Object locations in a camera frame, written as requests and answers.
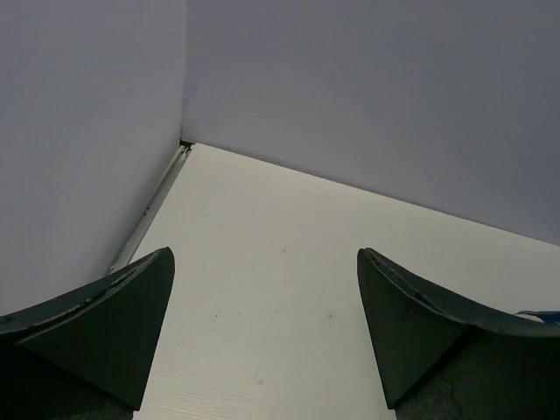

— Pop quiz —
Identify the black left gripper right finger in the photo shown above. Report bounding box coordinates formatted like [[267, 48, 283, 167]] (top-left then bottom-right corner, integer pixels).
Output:
[[357, 248, 559, 419]]

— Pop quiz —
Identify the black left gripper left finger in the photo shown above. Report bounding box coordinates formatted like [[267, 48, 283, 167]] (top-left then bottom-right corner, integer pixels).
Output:
[[1, 248, 175, 419]]

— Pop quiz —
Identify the blue letter-print pillowcase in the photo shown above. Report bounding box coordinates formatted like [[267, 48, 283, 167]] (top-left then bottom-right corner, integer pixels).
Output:
[[516, 311, 560, 326]]

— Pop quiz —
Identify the aluminium side rail left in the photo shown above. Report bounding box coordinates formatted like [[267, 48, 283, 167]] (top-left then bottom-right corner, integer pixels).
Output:
[[106, 140, 193, 276]]

